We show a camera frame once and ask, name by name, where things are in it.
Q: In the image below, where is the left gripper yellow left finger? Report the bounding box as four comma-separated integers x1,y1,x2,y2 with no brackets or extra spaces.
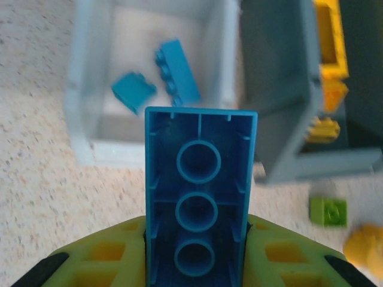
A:
10,215,149,287

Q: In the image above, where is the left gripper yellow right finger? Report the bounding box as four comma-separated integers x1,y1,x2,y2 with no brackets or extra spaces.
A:
244,213,375,287

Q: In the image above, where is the yellow-orange lego brick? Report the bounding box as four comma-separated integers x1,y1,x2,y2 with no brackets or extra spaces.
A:
321,80,349,114
306,116,341,144
342,222,383,274

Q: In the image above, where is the blue sloped lego brick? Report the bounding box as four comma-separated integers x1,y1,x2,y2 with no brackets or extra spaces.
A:
110,71,158,116

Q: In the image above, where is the yellow lego window frame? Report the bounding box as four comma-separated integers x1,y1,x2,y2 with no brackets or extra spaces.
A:
312,0,350,80

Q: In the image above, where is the lime green lego brick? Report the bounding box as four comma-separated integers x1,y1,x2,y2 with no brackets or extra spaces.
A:
309,196,348,228

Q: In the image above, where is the white plastic bin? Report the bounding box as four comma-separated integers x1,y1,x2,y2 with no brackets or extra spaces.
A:
62,0,244,170

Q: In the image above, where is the grey plastic bin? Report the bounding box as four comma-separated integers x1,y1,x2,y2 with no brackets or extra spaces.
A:
239,0,383,185

